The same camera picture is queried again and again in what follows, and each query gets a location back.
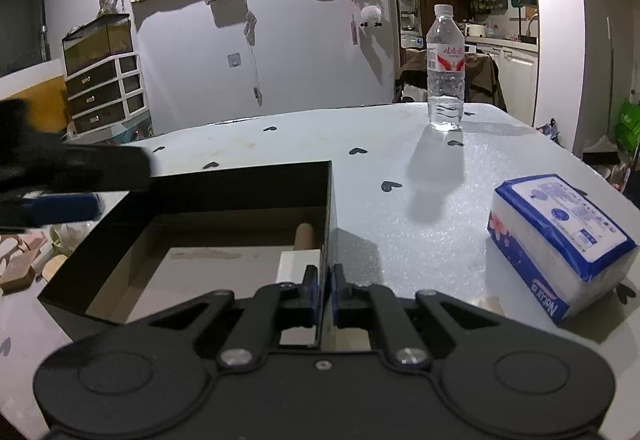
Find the white kitchen counter cabinet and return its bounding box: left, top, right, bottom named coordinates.
left=466, top=36, right=538, bottom=126

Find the white plush sheep toy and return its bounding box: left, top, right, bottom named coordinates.
left=359, top=5, right=383, bottom=28

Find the wooden cylinder roller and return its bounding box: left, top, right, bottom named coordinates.
left=294, top=223, right=316, bottom=251

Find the white drawer cabinet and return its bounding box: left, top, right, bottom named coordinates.
left=65, top=52, right=151, bottom=138

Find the brown draped chair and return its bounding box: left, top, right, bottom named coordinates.
left=393, top=49, right=506, bottom=112

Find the black cardboard box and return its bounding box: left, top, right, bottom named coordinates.
left=38, top=162, right=334, bottom=340

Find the blue white tissue pack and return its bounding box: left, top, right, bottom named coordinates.
left=487, top=174, right=638, bottom=324

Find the clear plastic water bottle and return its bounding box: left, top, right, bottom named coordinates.
left=426, top=4, right=465, bottom=131

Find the glass terrarium tank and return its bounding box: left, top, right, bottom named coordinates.
left=62, top=14, right=134, bottom=76

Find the green plastic bag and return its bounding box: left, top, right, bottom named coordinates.
left=614, top=101, right=640, bottom=155

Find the white rectangular block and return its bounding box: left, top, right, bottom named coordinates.
left=276, top=249, right=321, bottom=284

